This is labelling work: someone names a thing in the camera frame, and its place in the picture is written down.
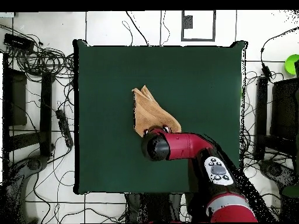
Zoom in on grey square floor frame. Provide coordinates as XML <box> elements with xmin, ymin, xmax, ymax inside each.
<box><xmin>180</xmin><ymin>10</ymin><xmax>216</xmax><ymax>43</ymax></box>

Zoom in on tangled black cables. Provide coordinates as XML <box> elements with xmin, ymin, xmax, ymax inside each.
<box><xmin>4</xmin><ymin>34</ymin><xmax>76</xmax><ymax>81</ymax></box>

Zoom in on black metal stand frame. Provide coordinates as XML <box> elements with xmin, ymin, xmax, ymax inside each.
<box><xmin>2</xmin><ymin>52</ymin><xmax>56</xmax><ymax>162</ymax></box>
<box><xmin>253</xmin><ymin>76</ymin><xmax>299</xmax><ymax>162</ymax></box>

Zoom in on bright green round bowl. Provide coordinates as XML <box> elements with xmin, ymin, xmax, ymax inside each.
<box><xmin>284</xmin><ymin>54</ymin><xmax>299</xmax><ymax>76</ymax></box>

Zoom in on orange terry towel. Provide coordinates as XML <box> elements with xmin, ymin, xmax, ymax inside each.
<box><xmin>131</xmin><ymin>85</ymin><xmax>182</xmax><ymax>138</ymax></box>

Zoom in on dark green round object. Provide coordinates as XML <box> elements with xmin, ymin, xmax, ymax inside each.
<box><xmin>281</xmin><ymin>185</ymin><xmax>299</xmax><ymax>198</ymax></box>

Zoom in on black power adapter with cable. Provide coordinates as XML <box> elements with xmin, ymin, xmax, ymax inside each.
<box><xmin>259</xmin><ymin>26</ymin><xmax>299</xmax><ymax>79</ymax></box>

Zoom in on black power strip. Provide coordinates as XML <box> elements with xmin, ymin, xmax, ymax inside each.
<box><xmin>55</xmin><ymin>109</ymin><xmax>74</xmax><ymax>148</ymax></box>

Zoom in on grey swivel base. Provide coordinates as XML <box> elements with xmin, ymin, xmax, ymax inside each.
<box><xmin>4</xmin><ymin>155</ymin><xmax>51</xmax><ymax>223</ymax></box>
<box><xmin>258</xmin><ymin>159</ymin><xmax>298</xmax><ymax>187</ymax></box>

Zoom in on dark grey small plate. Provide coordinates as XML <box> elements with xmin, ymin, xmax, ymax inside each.
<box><xmin>182</xmin><ymin>15</ymin><xmax>194</xmax><ymax>29</ymax></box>

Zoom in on dark green table cloth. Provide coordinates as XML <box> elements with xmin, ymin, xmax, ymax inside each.
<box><xmin>72</xmin><ymin>38</ymin><xmax>248</xmax><ymax>195</ymax></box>

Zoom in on black flat box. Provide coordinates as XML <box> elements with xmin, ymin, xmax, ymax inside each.
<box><xmin>4</xmin><ymin>33</ymin><xmax>36</xmax><ymax>51</ymax></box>

